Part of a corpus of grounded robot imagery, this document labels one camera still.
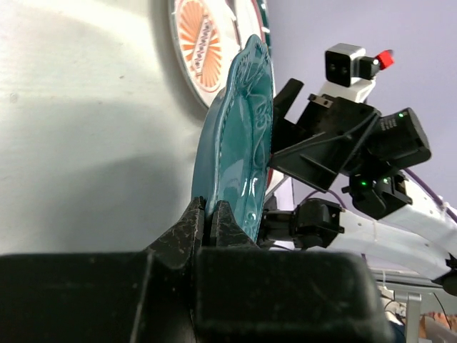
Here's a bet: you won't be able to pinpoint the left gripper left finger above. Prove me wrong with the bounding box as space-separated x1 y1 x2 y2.
1 198 204 342

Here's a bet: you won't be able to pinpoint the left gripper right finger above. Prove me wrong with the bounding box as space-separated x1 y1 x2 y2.
193 201 394 342

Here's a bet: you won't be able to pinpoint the white orange sunburst plate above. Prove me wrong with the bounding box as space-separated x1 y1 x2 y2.
169 0 243 107

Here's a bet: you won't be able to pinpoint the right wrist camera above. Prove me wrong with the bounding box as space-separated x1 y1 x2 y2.
319 43 394 103

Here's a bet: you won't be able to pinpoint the teal scalloped plate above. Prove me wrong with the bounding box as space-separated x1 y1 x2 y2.
191 35 273 240

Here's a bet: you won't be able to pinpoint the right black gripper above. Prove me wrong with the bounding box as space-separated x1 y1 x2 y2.
271 78 380 192

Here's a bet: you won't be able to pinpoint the white plate green rim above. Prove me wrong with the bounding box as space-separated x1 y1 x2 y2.
232 0 271 48

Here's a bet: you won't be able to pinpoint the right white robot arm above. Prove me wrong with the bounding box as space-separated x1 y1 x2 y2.
258 79 456 294

